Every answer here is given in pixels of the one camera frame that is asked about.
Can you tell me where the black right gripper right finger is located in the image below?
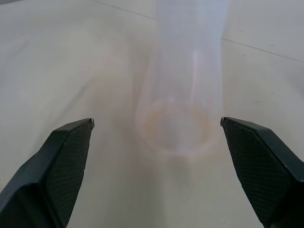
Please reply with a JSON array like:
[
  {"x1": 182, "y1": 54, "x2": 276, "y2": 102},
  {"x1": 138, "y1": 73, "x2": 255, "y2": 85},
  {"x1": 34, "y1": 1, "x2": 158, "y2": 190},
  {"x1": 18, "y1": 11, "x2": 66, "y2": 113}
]
[{"x1": 220, "y1": 116, "x2": 304, "y2": 228}]

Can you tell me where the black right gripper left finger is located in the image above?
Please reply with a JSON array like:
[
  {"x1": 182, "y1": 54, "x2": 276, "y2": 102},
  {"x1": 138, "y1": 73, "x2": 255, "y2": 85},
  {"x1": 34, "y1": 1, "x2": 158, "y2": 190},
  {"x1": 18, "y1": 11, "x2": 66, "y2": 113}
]
[{"x1": 0, "y1": 118, "x2": 95, "y2": 228}]

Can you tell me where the clear plastic cup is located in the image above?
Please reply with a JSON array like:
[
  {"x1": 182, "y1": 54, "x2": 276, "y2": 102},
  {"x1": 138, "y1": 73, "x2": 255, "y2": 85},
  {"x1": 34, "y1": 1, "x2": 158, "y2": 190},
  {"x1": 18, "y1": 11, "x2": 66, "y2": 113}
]
[{"x1": 133, "y1": 0, "x2": 230, "y2": 159}]

